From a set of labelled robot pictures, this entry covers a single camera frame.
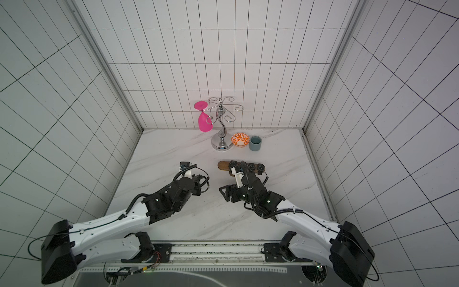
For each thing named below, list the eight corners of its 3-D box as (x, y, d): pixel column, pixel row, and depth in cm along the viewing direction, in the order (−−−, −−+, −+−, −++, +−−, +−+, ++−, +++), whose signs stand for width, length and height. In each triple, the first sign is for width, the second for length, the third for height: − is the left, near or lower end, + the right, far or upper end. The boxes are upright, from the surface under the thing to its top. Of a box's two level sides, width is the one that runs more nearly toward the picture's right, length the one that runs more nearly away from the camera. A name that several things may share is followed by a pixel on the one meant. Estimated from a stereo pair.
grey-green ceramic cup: (249, 150, 110) (250, 144, 106) (248, 141, 115) (249, 135, 111) (261, 150, 110) (262, 144, 106) (260, 141, 115) (261, 135, 111)
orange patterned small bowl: (231, 148, 113) (231, 142, 108) (231, 138, 118) (231, 133, 113) (249, 148, 113) (249, 142, 108) (248, 138, 118) (248, 133, 113)
